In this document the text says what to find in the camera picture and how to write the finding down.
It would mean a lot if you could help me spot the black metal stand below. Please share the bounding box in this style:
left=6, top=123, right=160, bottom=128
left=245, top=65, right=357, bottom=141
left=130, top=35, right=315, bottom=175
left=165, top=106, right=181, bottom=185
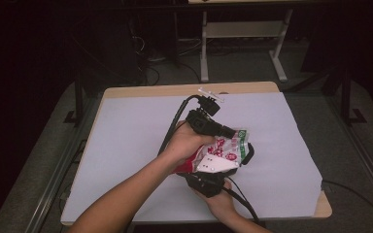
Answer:
left=63, top=69, right=85, bottom=125
left=339, top=66, right=367, bottom=125

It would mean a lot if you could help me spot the aluminium rail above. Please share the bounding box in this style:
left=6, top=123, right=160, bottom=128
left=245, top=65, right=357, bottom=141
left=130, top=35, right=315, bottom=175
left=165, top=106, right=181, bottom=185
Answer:
left=23, top=135, right=79, bottom=233
left=328, top=96, right=373, bottom=208

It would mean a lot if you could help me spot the black floor cable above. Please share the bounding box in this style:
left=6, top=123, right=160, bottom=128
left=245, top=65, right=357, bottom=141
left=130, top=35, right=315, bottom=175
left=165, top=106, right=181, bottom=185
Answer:
left=322, top=179, right=373, bottom=224

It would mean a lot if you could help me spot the person's right hand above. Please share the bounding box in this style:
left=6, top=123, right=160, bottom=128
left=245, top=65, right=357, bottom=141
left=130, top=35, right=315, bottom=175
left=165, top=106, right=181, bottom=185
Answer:
left=191, top=180, right=241, bottom=224

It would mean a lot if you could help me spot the right hand-held gripper black cable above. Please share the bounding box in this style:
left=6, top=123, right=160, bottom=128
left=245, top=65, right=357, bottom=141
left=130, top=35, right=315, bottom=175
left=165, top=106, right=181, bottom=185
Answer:
left=222, top=176, right=262, bottom=225

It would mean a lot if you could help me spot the white metal desk frame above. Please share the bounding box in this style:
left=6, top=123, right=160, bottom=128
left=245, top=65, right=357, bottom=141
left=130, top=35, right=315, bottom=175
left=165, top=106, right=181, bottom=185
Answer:
left=199, top=9, right=294, bottom=83

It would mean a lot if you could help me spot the tangle of black cables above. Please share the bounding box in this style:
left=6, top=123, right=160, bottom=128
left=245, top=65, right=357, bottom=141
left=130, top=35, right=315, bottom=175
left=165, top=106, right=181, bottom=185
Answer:
left=130, top=18, right=202, bottom=85

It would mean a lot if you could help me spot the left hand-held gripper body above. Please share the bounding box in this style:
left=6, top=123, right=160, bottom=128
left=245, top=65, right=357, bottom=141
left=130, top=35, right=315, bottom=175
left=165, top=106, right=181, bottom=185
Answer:
left=186, top=86, right=225, bottom=138

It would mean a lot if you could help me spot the white paper sheet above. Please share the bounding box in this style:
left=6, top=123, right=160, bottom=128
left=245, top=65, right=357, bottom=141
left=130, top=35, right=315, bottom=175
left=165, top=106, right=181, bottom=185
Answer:
left=60, top=91, right=323, bottom=224

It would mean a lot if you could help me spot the person's left hand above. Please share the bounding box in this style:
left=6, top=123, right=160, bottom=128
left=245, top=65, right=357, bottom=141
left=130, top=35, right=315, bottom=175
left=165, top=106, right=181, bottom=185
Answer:
left=161, top=119, right=216, bottom=167

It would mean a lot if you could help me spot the white and red seasoning bag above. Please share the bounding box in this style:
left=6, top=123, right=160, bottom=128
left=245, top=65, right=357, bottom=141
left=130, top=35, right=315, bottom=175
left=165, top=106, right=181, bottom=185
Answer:
left=174, top=128, right=251, bottom=175

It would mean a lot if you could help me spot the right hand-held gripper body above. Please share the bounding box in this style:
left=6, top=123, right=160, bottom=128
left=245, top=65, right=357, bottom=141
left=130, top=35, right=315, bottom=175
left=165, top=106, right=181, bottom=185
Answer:
left=177, top=153, right=241, bottom=199

